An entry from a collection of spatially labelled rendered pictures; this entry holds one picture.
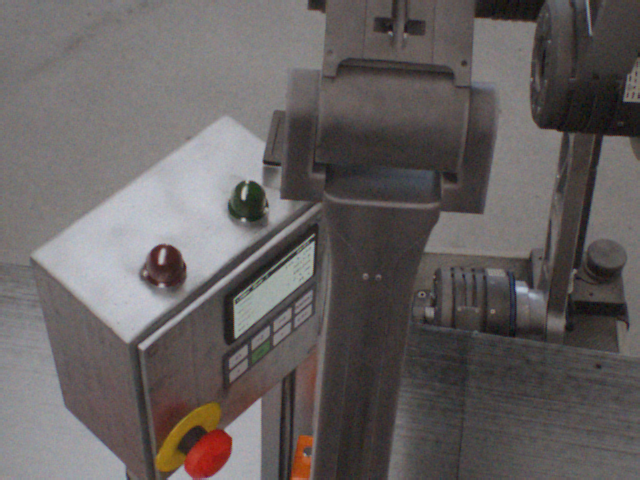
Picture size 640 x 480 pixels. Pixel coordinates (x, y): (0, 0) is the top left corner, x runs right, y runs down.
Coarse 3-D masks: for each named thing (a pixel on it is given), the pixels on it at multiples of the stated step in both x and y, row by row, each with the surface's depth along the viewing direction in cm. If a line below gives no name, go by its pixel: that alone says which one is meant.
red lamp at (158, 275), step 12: (156, 252) 77; (168, 252) 77; (180, 252) 78; (156, 264) 77; (168, 264) 77; (180, 264) 78; (144, 276) 79; (156, 276) 78; (168, 276) 78; (180, 276) 78; (156, 288) 78; (168, 288) 78
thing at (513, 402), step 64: (0, 320) 153; (0, 384) 148; (448, 384) 150; (512, 384) 150; (576, 384) 151; (0, 448) 143; (64, 448) 143; (256, 448) 144; (448, 448) 145; (512, 448) 145; (576, 448) 146
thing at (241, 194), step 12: (252, 180) 81; (240, 192) 80; (252, 192) 80; (264, 192) 81; (228, 204) 82; (240, 204) 80; (252, 204) 80; (264, 204) 81; (240, 216) 81; (252, 216) 81; (264, 216) 82
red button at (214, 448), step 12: (192, 432) 88; (204, 432) 89; (216, 432) 88; (180, 444) 88; (192, 444) 88; (204, 444) 87; (216, 444) 87; (228, 444) 88; (192, 456) 87; (204, 456) 87; (216, 456) 87; (228, 456) 89; (192, 468) 87; (204, 468) 87; (216, 468) 88
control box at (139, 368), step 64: (128, 192) 83; (192, 192) 83; (64, 256) 80; (128, 256) 80; (192, 256) 80; (256, 256) 81; (320, 256) 88; (64, 320) 82; (128, 320) 77; (192, 320) 79; (64, 384) 91; (128, 384) 80; (192, 384) 85; (256, 384) 93; (128, 448) 89
